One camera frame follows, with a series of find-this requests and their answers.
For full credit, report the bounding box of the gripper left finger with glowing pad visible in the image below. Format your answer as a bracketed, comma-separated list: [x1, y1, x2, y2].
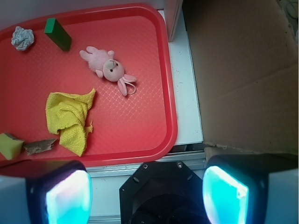
[0, 160, 92, 224]

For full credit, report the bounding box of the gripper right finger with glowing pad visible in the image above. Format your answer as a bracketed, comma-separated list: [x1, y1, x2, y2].
[202, 154, 299, 224]

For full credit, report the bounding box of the brown bark piece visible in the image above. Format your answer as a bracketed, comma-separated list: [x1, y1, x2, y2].
[24, 138, 57, 156]

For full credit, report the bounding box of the yellow sponge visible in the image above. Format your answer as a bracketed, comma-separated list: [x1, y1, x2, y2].
[0, 133, 24, 160]

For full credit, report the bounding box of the yellow textured cloth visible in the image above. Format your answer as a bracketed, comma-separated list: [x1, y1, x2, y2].
[45, 89, 96, 157]

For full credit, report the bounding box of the brown cardboard box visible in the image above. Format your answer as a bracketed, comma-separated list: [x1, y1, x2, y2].
[183, 0, 299, 154]

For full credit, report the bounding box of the pink plush bunny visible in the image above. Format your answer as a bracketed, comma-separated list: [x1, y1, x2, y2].
[79, 46, 137, 96]

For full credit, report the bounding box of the red plastic tray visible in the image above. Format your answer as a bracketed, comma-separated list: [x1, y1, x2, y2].
[0, 4, 178, 167]

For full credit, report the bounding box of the crumpled white paper ball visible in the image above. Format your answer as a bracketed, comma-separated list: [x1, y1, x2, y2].
[11, 26, 35, 51]

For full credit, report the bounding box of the green wooden block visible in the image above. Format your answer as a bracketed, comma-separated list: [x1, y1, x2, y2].
[44, 18, 72, 52]

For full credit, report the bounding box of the white board panel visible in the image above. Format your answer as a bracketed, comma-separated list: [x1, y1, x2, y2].
[164, 0, 183, 42]

